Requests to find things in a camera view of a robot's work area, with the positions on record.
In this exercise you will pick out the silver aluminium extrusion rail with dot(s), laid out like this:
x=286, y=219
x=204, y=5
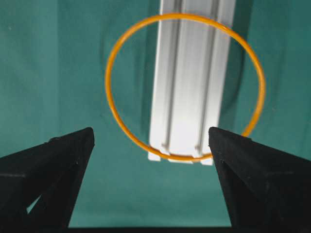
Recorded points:
x=190, y=67

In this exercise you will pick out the orange rubber band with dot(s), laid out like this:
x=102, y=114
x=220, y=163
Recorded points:
x=201, y=19

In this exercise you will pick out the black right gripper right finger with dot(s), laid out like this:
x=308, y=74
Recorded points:
x=264, y=188

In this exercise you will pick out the green table cloth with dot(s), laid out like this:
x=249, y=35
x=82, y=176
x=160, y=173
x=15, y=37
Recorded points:
x=52, y=62

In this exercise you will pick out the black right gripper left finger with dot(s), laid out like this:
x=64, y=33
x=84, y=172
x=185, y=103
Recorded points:
x=39, y=186

